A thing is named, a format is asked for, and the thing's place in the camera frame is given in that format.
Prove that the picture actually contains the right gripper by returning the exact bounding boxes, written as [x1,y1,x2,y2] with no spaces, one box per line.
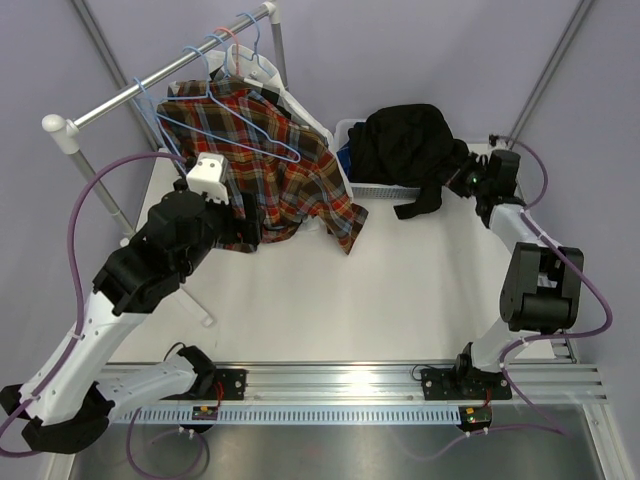
[435,152,490,199]

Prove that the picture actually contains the blue plaid shirt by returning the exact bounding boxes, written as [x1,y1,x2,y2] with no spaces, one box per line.
[336,141,355,181]

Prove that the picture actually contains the blue hanger of black shirt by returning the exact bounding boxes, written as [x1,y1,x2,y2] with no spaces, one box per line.
[133,77,189,177]

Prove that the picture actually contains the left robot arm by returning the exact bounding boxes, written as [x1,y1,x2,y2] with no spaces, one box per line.
[1,190,264,455]

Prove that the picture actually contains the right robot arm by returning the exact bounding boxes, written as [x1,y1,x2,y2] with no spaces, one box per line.
[421,150,584,401]

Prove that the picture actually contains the red brown plaid shirt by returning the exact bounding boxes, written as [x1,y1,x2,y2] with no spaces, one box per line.
[168,78,368,253]

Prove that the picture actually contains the grey black checked shirt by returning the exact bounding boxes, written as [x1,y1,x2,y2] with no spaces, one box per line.
[209,67,293,120]

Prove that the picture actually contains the white shirt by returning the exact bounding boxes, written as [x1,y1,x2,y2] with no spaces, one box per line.
[231,56,333,147]

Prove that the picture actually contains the blue hanger of white shirt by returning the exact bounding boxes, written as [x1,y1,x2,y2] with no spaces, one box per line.
[235,12,274,81]

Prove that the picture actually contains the blue hanger of red shirt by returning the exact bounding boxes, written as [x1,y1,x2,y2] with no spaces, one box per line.
[205,35,238,80]

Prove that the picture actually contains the pink hanger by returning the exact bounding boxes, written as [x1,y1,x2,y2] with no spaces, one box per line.
[214,27,240,77]

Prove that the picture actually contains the white plastic basket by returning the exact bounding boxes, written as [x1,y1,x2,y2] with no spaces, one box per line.
[332,119,420,200]

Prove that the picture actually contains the white and steel clothes rack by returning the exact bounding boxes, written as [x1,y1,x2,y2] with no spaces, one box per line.
[41,0,289,328]

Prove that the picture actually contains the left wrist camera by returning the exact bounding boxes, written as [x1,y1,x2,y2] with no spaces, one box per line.
[186,152,229,205]

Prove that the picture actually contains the white slotted cable duct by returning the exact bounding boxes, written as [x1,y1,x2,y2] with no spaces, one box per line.
[136,405,461,425]

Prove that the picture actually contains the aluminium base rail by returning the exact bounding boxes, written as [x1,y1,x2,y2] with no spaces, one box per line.
[99,363,608,404]

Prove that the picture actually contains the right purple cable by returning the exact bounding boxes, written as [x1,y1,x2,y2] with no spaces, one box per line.
[399,134,614,459]

